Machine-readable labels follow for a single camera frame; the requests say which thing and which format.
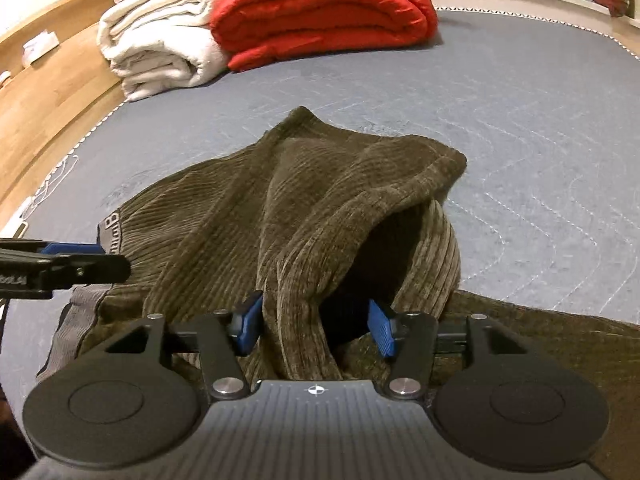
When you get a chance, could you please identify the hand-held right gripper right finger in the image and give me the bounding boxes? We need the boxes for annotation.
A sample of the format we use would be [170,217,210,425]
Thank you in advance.
[367,299,538,402]

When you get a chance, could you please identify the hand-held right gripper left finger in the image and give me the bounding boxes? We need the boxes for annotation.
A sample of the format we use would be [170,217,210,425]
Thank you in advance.
[102,290,264,402]

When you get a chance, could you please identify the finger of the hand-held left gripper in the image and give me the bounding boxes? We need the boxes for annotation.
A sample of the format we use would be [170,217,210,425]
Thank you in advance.
[0,239,107,261]
[49,254,132,292]

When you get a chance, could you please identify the brown corduroy pants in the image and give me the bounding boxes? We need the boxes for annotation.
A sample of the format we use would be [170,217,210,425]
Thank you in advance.
[37,106,640,480]

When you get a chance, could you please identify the white tissue pack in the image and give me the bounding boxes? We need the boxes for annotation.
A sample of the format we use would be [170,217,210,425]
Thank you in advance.
[21,30,59,67]

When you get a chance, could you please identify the grey quilted bed mattress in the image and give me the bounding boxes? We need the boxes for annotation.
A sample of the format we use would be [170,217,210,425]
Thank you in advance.
[0,7,640,396]

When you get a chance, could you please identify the folded white blanket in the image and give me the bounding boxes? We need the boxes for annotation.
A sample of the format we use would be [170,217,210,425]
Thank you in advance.
[97,0,233,103]

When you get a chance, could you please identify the folded red quilt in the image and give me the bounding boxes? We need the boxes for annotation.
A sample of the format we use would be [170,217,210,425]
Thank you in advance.
[210,0,440,72]

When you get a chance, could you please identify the white charger cable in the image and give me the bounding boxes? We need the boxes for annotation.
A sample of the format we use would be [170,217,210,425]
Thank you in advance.
[0,152,81,237]

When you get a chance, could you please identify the wooden bed frame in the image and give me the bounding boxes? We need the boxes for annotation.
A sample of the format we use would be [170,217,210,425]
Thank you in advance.
[0,0,131,231]

